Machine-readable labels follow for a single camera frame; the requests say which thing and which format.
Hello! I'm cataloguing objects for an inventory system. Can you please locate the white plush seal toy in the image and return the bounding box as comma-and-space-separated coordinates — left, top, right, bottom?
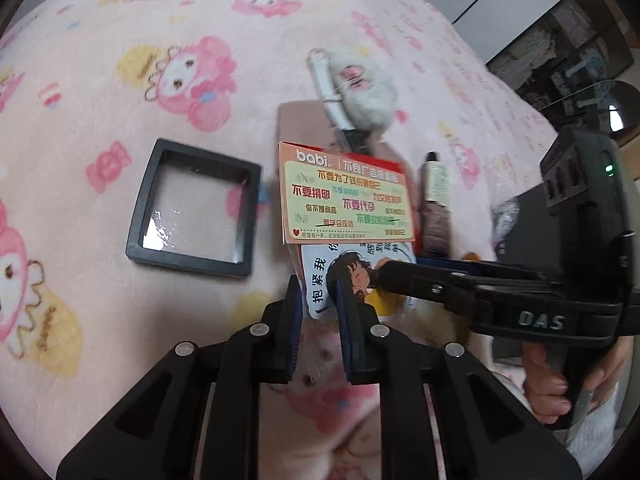
327, 50, 397, 134

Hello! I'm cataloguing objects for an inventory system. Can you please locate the fluffy white plush pen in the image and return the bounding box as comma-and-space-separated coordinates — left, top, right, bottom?
306, 49, 372, 154

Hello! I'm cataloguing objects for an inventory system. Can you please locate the orange and green sticker card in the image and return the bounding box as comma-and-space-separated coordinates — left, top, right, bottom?
277, 141, 419, 247

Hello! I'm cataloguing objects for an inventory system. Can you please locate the cream tube with black cap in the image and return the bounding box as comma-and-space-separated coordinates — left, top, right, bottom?
419, 151, 454, 257

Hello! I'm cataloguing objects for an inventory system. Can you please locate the pink-brown cardboard box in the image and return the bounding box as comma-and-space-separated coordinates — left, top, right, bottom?
277, 101, 406, 171

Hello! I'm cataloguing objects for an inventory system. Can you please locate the cartoon girl sticker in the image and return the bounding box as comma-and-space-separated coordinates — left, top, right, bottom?
299, 240, 419, 322

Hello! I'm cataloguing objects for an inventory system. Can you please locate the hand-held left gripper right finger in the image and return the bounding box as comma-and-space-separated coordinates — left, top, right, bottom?
334, 277, 584, 480

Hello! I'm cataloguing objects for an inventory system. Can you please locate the white cabinet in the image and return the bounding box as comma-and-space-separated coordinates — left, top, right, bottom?
405, 0, 608, 63

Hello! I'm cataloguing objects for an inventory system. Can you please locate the clear plastic wrap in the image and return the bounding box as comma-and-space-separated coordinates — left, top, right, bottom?
490, 197, 524, 257

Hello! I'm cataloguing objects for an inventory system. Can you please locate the white patterned cloth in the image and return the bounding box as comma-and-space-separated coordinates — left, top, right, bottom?
565, 380, 623, 466

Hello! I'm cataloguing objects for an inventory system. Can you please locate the person's right hand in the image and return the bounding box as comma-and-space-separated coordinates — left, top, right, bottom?
520, 334, 637, 418

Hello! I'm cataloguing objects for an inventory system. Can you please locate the pink printed blanket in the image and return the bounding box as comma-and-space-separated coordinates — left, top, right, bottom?
0, 0, 566, 480

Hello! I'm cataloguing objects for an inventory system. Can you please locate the black square display frame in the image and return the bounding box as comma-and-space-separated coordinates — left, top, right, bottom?
125, 137, 264, 279

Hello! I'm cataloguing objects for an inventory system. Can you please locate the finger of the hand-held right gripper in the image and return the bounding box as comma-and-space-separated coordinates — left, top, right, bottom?
375, 258, 493, 322
415, 255, 562, 283

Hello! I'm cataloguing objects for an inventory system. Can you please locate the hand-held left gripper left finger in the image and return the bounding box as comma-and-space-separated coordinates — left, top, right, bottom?
56, 275, 304, 480

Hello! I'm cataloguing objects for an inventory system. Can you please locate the dark display shelf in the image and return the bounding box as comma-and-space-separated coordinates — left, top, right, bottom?
487, 0, 640, 127

